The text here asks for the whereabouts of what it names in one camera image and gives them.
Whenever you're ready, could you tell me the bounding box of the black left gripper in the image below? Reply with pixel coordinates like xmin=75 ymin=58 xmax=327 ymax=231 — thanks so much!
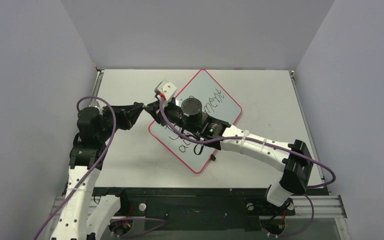
xmin=97 ymin=103 xmax=145 ymax=142

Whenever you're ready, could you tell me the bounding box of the red framed whiteboard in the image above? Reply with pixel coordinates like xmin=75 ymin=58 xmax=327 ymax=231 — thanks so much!
xmin=148 ymin=69 xmax=242 ymax=174

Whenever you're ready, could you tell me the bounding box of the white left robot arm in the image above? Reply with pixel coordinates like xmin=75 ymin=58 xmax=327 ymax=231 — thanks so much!
xmin=50 ymin=102 xmax=144 ymax=240

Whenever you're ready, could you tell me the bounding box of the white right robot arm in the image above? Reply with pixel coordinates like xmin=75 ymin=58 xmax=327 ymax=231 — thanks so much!
xmin=144 ymin=98 xmax=314 ymax=214

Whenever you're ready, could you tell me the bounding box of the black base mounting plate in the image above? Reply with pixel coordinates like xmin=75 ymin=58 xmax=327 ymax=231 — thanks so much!
xmin=62 ymin=186 xmax=329 ymax=233

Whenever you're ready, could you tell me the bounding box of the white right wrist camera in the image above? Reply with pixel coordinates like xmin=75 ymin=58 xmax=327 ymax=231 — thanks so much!
xmin=154 ymin=80 xmax=178 ymax=108

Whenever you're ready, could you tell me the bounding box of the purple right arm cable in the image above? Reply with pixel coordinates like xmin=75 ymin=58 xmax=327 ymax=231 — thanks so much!
xmin=158 ymin=99 xmax=337 ymax=239

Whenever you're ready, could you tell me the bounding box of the aluminium frame rail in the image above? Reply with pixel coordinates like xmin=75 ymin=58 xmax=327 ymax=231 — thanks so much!
xmin=47 ymin=195 xmax=349 ymax=221

